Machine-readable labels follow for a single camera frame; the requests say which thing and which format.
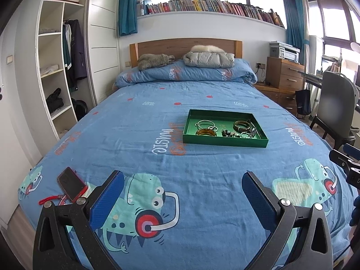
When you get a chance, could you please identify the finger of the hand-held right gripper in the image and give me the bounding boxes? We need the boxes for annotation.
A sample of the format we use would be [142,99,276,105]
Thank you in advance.
[344,143,360,158]
[329,149,360,171]

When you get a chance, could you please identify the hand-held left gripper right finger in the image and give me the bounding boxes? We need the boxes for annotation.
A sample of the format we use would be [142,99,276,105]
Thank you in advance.
[241,171,334,270]

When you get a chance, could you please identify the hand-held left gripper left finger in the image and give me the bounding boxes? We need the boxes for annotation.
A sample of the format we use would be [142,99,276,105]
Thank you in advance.
[33,170,125,270]

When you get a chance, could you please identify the dark brown bangle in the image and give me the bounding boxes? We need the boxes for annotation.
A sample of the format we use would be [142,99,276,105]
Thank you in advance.
[233,120,252,132]

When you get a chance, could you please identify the green jewelry tray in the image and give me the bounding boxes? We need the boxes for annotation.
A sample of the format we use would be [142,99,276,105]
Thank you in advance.
[182,109,269,148]

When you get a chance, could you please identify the large silver bangle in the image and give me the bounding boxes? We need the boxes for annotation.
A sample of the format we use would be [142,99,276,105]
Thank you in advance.
[196,120,217,130]

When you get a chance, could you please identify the red smartphone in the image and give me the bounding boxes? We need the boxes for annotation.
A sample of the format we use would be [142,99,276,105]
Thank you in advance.
[57,166,88,203]

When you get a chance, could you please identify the grey desk chair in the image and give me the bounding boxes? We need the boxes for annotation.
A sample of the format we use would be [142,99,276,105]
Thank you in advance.
[309,72,360,149]

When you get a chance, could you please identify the blue printed bed sheet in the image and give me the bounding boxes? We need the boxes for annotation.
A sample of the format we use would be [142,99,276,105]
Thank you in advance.
[17,84,356,270]

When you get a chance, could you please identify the navy tote bag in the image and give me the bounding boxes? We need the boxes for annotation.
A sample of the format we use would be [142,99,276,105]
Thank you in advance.
[295,88,312,116]

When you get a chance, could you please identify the grey desk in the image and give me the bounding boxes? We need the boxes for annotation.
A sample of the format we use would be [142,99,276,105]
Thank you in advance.
[297,70,324,90]

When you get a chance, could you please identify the amber bangle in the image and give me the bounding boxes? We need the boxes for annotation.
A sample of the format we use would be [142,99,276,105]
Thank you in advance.
[195,128,218,137]

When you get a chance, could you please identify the wooden nightstand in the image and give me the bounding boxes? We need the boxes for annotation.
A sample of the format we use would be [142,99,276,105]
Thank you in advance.
[253,83,299,116]

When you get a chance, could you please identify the black bag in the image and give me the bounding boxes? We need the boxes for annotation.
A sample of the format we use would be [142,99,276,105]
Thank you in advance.
[70,98,88,120]

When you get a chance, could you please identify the black folded garment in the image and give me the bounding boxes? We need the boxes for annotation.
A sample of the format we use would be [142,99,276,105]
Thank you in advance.
[45,88,65,113]

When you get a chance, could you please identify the white printer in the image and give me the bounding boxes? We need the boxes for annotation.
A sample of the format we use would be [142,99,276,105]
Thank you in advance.
[269,41,300,62]

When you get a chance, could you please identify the long teal curtain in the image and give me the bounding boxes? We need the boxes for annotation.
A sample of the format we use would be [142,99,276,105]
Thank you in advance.
[283,0,310,62]

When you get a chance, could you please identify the grey plush blanket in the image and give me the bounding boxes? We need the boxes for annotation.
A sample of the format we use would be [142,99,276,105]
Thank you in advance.
[137,53,175,71]

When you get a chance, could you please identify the rolled blue quilt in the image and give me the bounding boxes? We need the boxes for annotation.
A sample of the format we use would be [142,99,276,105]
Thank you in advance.
[116,58,257,87]

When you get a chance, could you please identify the hanging dark clothes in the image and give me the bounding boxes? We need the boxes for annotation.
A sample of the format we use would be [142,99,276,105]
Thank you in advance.
[62,19,88,92]

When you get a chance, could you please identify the grey down jacket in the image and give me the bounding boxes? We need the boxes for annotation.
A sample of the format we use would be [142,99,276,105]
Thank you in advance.
[183,45,235,68]

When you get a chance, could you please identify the white open wardrobe shelf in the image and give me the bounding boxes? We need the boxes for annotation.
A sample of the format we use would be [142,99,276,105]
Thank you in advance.
[35,0,96,141]

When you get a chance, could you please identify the wooden headboard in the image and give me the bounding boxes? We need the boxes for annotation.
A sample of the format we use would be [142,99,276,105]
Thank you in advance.
[129,38,243,69]

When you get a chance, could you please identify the white wardrobe door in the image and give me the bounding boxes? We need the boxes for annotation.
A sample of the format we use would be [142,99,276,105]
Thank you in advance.
[88,0,120,106]

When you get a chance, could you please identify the short teal curtain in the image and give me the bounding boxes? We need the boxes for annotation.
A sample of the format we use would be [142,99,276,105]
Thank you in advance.
[117,0,139,37]

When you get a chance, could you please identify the row of books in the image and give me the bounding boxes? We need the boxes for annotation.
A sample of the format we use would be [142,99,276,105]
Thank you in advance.
[138,0,285,28]

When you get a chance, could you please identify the red lanyard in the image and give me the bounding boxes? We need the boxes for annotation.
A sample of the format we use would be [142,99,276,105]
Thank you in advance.
[38,195,68,213]

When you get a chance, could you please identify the thin bead necklace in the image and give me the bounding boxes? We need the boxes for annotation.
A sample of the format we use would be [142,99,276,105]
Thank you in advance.
[247,119,261,140]

